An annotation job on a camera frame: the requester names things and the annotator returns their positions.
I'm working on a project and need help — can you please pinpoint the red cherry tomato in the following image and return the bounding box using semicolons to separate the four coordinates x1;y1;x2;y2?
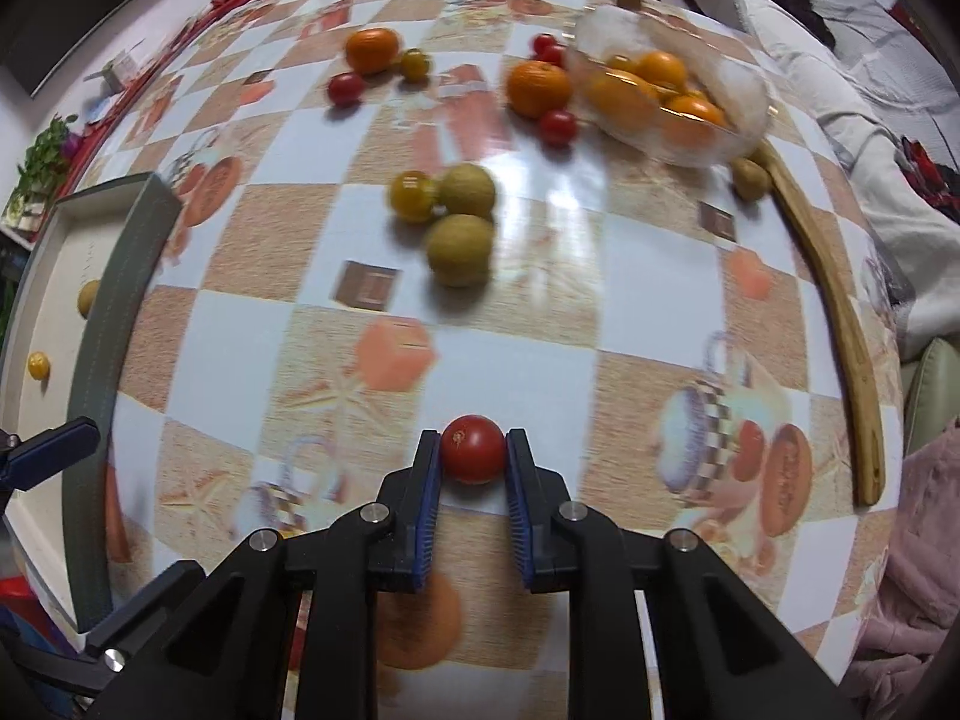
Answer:
325;71;366;109
537;109;579;149
439;415;508;484

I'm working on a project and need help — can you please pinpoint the tan longan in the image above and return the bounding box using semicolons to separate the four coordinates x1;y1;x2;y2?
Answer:
76;280;99;319
436;163;498;218
425;215;494;288

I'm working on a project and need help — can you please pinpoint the small yellow tomato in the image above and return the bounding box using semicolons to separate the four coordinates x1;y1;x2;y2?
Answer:
28;351;52;382

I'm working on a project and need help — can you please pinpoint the white shallow tray box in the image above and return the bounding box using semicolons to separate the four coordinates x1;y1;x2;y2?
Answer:
2;172;181;637

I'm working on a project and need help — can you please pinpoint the pink cloth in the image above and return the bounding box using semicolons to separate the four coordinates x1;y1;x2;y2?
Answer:
841;422;958;718

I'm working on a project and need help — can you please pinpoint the long wooden back scratcher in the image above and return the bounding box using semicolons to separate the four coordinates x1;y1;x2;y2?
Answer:
755;140;887;507

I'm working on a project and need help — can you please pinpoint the green potted plant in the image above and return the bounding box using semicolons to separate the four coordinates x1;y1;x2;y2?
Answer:
3;114;78;236

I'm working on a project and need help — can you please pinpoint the longan beside bowl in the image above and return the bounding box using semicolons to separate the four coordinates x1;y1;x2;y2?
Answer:
729;158;771;203

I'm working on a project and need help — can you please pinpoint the orange in bowl front right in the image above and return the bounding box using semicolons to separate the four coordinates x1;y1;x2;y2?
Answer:
661;94;729;151

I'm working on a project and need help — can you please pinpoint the far left orange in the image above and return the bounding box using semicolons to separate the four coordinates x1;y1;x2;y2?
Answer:
343;28;400;76

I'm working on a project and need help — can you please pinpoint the dark yellow tomato by orange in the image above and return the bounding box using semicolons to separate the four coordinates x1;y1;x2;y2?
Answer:
395;49;431;85

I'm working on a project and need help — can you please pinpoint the glass fruit bowl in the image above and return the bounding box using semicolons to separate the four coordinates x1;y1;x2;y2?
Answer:
566;5;773;167

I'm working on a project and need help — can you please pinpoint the large orange near bowl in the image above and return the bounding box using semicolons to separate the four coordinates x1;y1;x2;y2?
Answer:
505;60;573;121

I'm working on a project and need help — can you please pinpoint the grey white blanket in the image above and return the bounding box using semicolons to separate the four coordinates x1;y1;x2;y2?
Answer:
693;0;958;361

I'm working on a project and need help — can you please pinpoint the red tomato behind bowl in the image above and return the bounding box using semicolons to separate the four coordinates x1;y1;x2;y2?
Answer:
530;32;566;68

